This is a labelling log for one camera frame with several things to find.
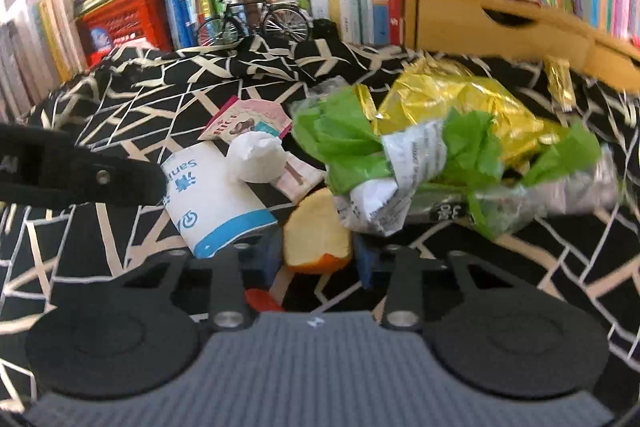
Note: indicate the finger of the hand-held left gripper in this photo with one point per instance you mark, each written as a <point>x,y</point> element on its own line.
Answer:
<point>102,179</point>

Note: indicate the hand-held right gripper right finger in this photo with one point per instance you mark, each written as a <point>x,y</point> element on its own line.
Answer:
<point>362,267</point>

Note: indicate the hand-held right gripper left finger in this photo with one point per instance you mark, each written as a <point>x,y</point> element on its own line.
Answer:
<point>272,252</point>

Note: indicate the orange peel piece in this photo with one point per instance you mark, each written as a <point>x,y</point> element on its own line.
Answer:
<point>315,232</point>

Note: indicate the white blue sanitary packet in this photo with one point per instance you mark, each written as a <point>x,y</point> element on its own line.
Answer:
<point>215,207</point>

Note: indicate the small red plastic piece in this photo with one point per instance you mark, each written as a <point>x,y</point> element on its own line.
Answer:
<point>262,302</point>

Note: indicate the pink printed wrapper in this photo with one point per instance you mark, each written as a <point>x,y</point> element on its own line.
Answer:
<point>300,179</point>

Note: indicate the crumpled white printed wrapper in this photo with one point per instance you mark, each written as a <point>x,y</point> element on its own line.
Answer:
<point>395,187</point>

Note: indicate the black patterned blanket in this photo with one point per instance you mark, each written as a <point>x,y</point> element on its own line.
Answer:
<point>150,97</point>

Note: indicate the crumpled white tissue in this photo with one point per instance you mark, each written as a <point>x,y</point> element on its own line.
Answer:
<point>255,157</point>

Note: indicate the green plastic bag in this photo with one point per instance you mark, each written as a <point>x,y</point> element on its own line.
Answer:
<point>345,142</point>

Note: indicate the pink snack packet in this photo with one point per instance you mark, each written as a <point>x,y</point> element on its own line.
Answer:
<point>250,114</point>

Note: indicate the row of pale books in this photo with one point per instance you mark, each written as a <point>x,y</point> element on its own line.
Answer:
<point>35,52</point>

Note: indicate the red plastic crate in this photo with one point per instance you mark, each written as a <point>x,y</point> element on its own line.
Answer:
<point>130,17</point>

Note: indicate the gold foil bag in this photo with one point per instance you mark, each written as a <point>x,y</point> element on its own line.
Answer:
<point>450,92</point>

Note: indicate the wooden drawer organizer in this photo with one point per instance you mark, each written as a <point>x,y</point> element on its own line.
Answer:
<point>450,22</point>

